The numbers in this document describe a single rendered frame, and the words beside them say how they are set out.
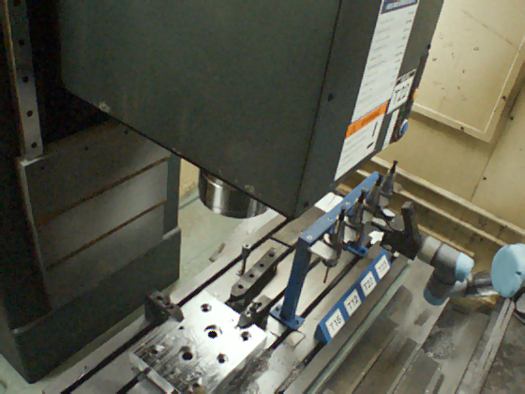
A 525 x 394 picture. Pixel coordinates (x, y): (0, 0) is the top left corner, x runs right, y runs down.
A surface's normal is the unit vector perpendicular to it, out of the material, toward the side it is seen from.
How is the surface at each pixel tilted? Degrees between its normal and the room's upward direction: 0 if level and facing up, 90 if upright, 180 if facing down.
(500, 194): 90
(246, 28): 90
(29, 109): 90
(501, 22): 90
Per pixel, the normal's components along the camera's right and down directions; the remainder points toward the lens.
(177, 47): -0.60, 0.40
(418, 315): -0.12, -0.57
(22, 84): 0.79, 0.44
